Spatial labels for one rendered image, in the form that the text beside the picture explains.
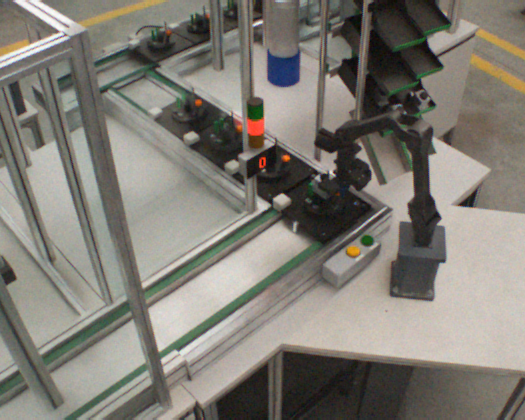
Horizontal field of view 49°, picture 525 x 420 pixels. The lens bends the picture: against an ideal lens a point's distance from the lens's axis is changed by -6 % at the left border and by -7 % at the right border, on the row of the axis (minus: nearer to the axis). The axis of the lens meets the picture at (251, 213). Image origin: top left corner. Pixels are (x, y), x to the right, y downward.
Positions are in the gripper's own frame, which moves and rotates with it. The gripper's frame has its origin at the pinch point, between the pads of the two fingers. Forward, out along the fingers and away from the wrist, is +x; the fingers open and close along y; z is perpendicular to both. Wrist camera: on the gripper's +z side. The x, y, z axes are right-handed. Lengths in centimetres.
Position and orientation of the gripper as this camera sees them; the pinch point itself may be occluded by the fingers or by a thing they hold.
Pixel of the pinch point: (343, 188)
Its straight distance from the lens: 197.1
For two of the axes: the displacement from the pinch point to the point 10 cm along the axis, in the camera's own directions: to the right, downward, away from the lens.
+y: 7.5, -4.8, 4.7
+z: 6.7, 4.9, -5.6
